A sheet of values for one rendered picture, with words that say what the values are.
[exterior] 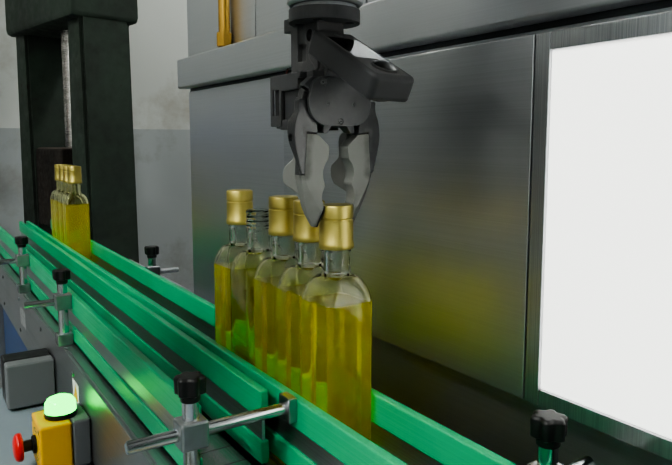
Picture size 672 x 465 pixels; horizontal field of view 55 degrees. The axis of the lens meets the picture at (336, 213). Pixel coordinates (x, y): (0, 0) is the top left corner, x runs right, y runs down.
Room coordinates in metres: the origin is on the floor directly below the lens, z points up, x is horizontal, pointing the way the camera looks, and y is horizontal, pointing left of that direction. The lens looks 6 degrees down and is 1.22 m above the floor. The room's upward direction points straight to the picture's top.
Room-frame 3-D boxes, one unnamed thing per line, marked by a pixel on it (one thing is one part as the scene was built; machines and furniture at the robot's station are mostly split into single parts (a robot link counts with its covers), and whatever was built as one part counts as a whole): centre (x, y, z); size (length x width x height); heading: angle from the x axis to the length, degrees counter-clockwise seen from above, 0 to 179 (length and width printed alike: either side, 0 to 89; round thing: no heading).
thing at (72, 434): (0.92, 0.41, 0.79); 0.07 x 0.07 x 0.07; 33
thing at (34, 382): (1.15, 0.56, 0.79); 0.08 x 0.08 x 0.08; 33
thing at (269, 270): (0.74, 0.06, 0.99); 0.06 x 0.06 x 0.21; 34
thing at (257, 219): (0.79, 0.10, 1.12); 0.03 x 0.03 x 0.05
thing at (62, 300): (1.07, 0.48, 0.94); 0.07 x 0.04 x 0.13; 123
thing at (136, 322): (1.39, 0.56, 0.92); 1.75 x 0.01 x 0.08; 33
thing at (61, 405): (0.92, 0.40, 0.84); 0.04 x 0.04 x 0.03
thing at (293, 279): (0.70, 0.03, 0.99); 0.06 x 0.06 x 0.21; 34
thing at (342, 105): (0.67, 0.02, 1.29); 0.09 x 0.08 x 0.12; 33
